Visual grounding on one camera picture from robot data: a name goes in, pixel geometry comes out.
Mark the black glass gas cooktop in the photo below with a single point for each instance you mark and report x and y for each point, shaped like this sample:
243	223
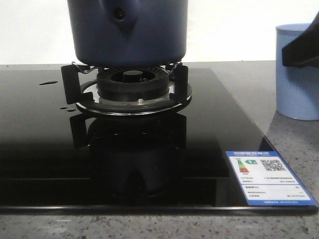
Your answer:
54	159

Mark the light blue ribbed cup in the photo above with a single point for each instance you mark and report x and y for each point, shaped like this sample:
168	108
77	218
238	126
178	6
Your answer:
297	89

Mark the black pot support grate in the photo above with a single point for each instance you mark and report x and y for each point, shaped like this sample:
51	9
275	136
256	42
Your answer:
86	97

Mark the black gas burner head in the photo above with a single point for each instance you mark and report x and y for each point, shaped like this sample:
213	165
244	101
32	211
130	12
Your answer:
132	84

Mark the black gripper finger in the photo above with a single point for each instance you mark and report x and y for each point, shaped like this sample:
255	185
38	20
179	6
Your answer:
304	50

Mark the blue energy rating sticker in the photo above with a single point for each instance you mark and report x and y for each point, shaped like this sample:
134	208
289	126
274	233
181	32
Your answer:
266	180

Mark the dark blue saucepan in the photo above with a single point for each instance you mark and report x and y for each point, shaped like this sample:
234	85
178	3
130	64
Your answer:
128	33

